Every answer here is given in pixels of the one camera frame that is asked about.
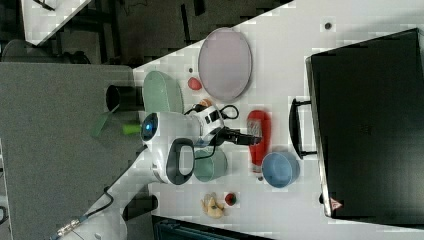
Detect blue bowl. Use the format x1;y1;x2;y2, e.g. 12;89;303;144
262;152;300;188

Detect blue metal rail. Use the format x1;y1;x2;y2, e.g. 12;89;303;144
152;216;272;240

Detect grey oval plate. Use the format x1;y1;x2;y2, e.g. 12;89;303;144
198;28;252;102

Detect small red toy fruit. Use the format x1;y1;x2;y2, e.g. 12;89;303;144
224;192;237;206

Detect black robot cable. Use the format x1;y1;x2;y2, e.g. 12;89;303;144
49;103;240;240

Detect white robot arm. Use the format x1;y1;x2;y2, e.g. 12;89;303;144
49;106;261;240

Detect orange slice toy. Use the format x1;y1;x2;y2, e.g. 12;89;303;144
199;99;212;107

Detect green slotted spatula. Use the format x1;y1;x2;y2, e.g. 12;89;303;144
90;106;141;138

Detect green perforated colander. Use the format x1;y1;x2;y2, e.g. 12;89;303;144
142;71;184;113

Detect red ketchup bottle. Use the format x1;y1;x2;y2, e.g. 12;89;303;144
247;110;272;174

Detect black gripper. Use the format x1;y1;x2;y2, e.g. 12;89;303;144
213;127;262;146

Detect red toy strawberry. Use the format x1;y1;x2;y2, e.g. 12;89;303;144
188;77;202;91

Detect black cylinder table corner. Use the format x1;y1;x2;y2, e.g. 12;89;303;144
122;195;158;221

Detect black toaster oven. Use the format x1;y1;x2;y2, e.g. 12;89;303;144
305;28;424;229

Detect black pot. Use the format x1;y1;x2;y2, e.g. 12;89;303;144
105;85;144;111

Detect green cup with handle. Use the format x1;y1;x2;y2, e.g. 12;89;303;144
193;147;228;182

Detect peeled toy banana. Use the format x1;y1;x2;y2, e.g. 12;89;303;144
201;193;224;219

